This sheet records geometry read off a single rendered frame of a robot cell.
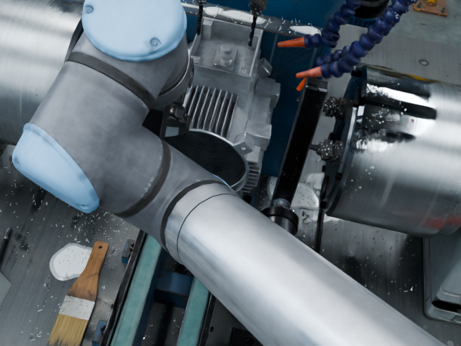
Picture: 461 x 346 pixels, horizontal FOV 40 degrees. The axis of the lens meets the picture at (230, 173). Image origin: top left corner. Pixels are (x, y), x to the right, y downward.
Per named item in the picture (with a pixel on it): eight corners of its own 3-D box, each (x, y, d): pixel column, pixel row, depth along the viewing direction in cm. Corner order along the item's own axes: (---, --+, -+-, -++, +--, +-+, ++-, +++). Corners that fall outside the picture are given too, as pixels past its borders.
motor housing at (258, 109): (167, 110, 119) (173, 27, 105) (267, 132, 119) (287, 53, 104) (137, 190, 106) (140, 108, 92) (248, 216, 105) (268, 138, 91)
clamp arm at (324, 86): (271, 197, 99) (306, 72, 80) (290, 201, 99) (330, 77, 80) (268, 214, 97) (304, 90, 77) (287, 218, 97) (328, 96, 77)
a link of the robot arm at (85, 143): (127, 234, 59) (188, 120, 61) (23, 178, 52) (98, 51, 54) (81, 212, 66) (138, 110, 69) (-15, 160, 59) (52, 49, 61)
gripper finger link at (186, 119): (193, 127, 89) (190, 108, 80) (190, 137, 88) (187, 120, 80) (160, 119, 89) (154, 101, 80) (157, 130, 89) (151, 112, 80)
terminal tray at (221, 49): (196, 51, 107) (200, 15, 102) (258, 64, 107) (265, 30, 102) (180, 97, 99) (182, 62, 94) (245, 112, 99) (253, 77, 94)
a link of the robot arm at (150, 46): (55, 33, 55) (110, -60, 57) (84, 80, 68) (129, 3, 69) (149, 80, 55) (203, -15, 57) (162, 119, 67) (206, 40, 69)
